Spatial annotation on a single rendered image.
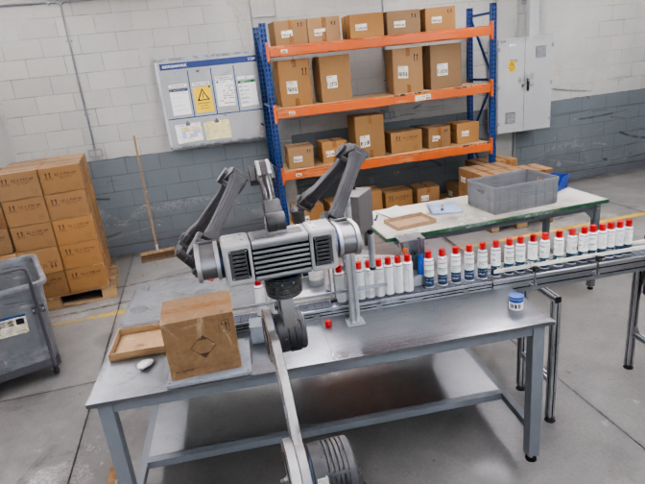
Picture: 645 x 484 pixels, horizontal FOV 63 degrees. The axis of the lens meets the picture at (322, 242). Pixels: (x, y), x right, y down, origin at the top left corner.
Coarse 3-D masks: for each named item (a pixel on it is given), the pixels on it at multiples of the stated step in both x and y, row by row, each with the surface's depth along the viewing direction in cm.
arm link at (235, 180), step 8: (232, 168) 213; (232, 176) 211; (240, 176) 213; (248, 176) 214; (232, 184) 210; (240, 184) 212; (224, 192) 212; (232, 192) 209; (224, 200) 207; (232, 200) 209; (216, 208) 208; (224, 208) 206; (216, 216) 203; (224, 216) 205; (216, 224) 202; (200, 232) 199; (208, 232) 200; (216, 232) 201; (200, 240) 197; (192, 248) 195
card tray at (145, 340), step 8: (128, 328) 272; (136, 328) 272; (144, 328) 273; (152, 328) 274; (120, 336) 271; (128, 336) 270; (136, 336) 269; (144, 336) 268; (152, 336) 268; (160, 336) 267; (112, 344) 256; (120, 344) 263; (128, 344) 262; (136, 344) 261; (144, 344) 261; (152, 344) 260; (160, 344) 259; (112, 352) 253; (120, 352) 248; (128, 352) 248; (136, 352) 249; (144, 352) 250; (152, 352) 250; (160, 352) 251; (112, 360) 248
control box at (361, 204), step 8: (352, 192) 247; (360, 192) 245; (368, 192) 249; (352, 200) 240; (360, 200) 241; (368, 200) 250; (352, 208) 242; (360, 208) 241; (368, 208) 250; (352, 216) 243; (360, 216) 242; (368, 216) 251; (360, 224) 243; (368, 224) 251; (360, 232) 244
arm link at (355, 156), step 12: (348, 144) 222; (348, 156) 219; (360, 156) 217; (348, 168) 214; (348, 180) 213; (336, 192) 215; (348, 192) 212; (336, 204) 210; (324, 216) 207; (336, 216) 209
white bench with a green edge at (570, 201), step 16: (560, 192) 452; (576, 192) 447; (416, 208) 448; (464, 208) 435; (528, 208) 418; (544, 208) 413; (560, 208) 412; (576, 208) 422; (592, 208) 426; (384, 224) 417; (432, 224) 405; (448, 224) 401; (464, 224) 397; (480, 224) 399; (496, 224) 408; (512, 224) 411; (544, 224) 494; (592, 224) 431; (384, 240) 389; (592, 288) 449
